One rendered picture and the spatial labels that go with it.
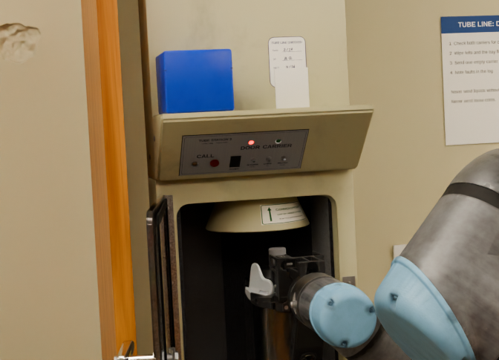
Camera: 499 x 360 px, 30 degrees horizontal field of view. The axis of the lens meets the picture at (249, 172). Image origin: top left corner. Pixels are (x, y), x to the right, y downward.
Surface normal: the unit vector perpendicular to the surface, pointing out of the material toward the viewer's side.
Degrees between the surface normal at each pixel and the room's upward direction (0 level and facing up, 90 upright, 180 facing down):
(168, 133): 135
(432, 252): 47
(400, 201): 90
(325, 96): 90
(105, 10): 90
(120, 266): 90
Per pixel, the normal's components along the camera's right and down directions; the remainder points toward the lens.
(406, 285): -0.51, -0.59
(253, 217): -0.05, -0.35
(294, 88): -0.04, 0.05
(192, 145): 0.18, 0.73
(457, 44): 0.22, 0.04
